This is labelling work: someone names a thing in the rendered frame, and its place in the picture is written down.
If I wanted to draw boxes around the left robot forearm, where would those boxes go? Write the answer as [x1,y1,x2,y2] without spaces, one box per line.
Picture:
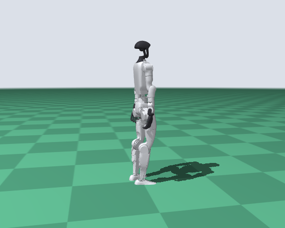
[134,89,141,103]

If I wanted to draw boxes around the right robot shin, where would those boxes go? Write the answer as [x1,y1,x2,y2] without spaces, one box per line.
[139,145,151,182]

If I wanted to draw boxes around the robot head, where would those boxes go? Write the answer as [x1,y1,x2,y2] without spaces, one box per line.
[134,41,150,63]

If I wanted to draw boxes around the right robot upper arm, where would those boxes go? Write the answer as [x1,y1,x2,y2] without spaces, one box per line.
[142,63,153,91]

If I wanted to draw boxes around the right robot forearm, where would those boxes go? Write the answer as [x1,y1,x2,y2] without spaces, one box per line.
[147,85,156,114]

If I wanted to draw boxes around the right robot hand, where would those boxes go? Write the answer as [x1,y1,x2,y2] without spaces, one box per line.
[143,108,154,129]

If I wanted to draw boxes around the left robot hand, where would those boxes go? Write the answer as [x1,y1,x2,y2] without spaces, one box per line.
[131,103,140,123]

